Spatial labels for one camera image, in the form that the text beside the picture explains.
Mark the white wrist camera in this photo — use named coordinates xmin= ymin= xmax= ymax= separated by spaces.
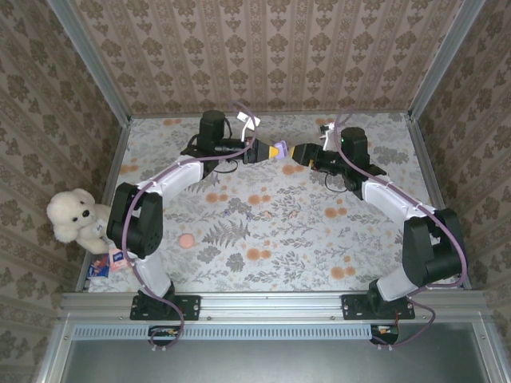
xmin=319 ymin=122 xmax=339 ymax=152
xmin=236 ymin=112 xmax=261 ymax=140

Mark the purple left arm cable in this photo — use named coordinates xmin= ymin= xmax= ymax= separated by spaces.
xmin=121 ymin=99 xmax=257 ymax=354

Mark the aluminium mounting rail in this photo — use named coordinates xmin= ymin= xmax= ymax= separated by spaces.
xmin=59 ymin=290 xmax=491 ymax=320

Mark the aluminium table side rail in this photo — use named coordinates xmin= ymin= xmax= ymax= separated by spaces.
xmin=74 ymin=117 xmax=133 ymax=294
xmin=406 ymin=113 xmax=473 ymax=291

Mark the grey slotted cable duct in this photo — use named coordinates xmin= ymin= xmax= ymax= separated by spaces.
xmin=73 ymin=323 xmax=373 ymax=341

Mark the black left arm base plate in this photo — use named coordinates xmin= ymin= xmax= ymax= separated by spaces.
xmin=129 ymin=294 xmax=201 ymax=322

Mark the black cable outlet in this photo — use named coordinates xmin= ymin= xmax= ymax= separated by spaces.
xmin=148 ymin=325 xmax=181 ymax=347
xmin=370 ymin=323 xmax=401 ymax=346

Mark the grey metal panel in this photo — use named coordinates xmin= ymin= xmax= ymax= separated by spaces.
xmin=59 ymin=338 xmax=494 ymax=383

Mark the blue red packet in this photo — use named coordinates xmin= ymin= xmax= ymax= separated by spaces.
xmin=88 ymin=255 xmax=112 ymax=279

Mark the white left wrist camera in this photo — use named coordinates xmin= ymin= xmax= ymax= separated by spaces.
xmin=236 ymin=112 xmax=261 ymax=140

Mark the pink tissue pack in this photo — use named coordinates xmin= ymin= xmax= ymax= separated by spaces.
xmin=108 ymin=247 xmax=129 ymax=273

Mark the aluminium frame post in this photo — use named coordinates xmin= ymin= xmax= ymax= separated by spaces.
xmin=407 ymin=0 xmax=489 ymax=123
xmin=46 ymin=0 xmax=133 ymax=128

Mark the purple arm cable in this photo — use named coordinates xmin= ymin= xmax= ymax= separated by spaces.
xmin=334 ymin=108 xmax=469 ymax=352
xmin=121 ymin=99 xmax=257 ymax=354

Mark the white teddy bear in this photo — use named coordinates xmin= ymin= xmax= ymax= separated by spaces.
xmin=46 ymin=189 xmax=125 ymax=255

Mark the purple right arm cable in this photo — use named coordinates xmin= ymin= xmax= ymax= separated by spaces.
xmin=334 ymin=108 xmax=469 ymax=352

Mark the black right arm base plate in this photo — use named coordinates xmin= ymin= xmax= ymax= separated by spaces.
xmin=341 ymin=294 xmax=416 ymax=322

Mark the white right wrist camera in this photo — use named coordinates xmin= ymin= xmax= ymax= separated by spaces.
xmin=319 ymin=122 xmax=339 ymax=152

